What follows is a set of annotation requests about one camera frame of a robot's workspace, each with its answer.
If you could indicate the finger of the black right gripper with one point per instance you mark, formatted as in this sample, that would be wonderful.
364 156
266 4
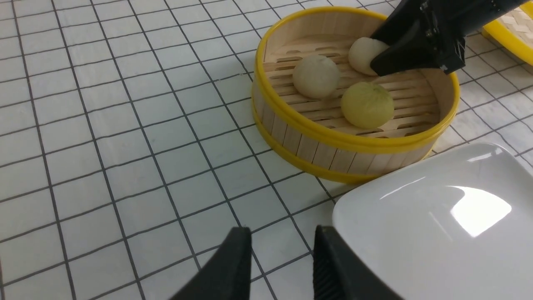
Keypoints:
405 24
420 44

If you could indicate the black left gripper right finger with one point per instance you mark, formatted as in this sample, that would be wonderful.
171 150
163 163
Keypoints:
339 274

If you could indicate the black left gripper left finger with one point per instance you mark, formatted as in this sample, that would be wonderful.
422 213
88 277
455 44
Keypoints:
227 274

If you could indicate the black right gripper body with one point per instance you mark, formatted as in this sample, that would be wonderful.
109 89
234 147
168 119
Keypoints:
454 19

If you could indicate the white steamed bun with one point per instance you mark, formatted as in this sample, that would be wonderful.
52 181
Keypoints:
316 76
362 53

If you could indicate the yellow-rimmed woven bamboo lid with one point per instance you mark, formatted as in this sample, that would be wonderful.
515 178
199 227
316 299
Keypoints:
514 31

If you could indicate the yellow steamed bun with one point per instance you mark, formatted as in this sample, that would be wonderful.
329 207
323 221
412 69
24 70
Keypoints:
367 105

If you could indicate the white square ceramic plate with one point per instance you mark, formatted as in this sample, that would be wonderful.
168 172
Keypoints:
455 226

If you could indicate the yellow-rimmed bamboo steamer basket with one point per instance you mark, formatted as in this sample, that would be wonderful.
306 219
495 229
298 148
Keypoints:
313 135

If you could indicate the white grid-pattern tablecloth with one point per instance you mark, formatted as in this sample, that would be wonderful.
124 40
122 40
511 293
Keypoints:
128 150

